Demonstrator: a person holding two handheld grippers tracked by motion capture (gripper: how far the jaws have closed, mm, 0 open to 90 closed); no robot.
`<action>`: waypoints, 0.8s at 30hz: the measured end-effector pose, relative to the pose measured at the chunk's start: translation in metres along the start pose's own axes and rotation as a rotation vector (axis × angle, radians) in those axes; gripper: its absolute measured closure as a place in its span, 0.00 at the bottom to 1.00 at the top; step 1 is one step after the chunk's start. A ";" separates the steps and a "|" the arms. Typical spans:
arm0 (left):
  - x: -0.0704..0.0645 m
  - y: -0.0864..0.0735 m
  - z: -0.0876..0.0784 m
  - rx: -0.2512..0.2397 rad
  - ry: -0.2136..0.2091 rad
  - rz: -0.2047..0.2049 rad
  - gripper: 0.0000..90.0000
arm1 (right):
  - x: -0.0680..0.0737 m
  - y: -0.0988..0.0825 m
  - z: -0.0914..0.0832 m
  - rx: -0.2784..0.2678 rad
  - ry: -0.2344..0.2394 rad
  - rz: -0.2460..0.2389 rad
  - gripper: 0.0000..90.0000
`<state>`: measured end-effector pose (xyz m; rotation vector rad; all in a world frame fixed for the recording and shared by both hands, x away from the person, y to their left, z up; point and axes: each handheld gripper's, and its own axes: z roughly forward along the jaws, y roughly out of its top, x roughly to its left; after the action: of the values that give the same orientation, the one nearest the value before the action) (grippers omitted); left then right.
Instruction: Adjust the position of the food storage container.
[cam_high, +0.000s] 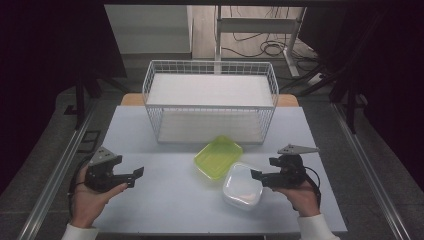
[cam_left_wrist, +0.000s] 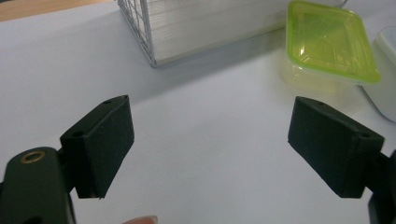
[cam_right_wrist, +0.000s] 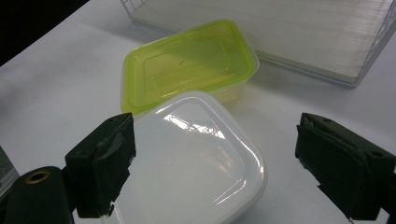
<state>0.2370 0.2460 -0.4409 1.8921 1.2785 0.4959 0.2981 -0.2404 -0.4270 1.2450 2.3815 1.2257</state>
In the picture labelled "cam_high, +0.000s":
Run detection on white metal desk frame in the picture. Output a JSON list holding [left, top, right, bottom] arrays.
[[214, 5, 308, 79]]

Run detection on white wire basket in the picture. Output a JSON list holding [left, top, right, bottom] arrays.
[[141, 59, 280, 146]]

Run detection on black metal stand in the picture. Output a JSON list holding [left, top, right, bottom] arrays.
[[279, 9, 392, 135], [64, 64, 130, 132]]

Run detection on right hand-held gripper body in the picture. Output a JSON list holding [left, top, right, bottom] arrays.
[[261, 143, 320, 190]]

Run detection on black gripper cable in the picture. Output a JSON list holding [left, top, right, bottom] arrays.
[[67, 155, 96, 218], [293, 165, 323, 212]]

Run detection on white translucent plastic container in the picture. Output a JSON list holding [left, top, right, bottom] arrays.
[[221, 161, 265, 212]]

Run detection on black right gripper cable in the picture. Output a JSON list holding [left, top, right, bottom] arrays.
[[293, 165, 323, 212]]

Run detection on white cabinet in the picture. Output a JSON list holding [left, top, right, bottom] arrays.
[[103, 4, 194, 56]]

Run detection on black floor cables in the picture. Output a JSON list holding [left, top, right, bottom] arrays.
[[221, 5, 322, 73]]

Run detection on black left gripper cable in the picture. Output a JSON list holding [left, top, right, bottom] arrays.
[[67, 155, 96, 218]]

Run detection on person's right hand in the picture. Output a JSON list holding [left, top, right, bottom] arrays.
[[272, 179, 322, 218]]

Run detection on person's left hand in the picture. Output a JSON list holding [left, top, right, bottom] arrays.
[[69, 164, 129, 230]]

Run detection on green translucent plastic container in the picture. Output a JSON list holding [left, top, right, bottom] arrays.
[[193, 134, 245, 182]]

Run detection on wooden board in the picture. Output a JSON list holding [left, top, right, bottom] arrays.
[[120, 92, 300, 108]]

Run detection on white power strip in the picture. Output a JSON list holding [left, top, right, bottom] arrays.
[[305, 72, 327, 87]]

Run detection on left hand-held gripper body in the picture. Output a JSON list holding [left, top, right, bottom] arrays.
[[84, 146, 135, 194]]

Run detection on metal floor rail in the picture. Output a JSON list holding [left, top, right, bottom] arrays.
[[15, 99, 98, 240], [330, 102, 412, 240]]

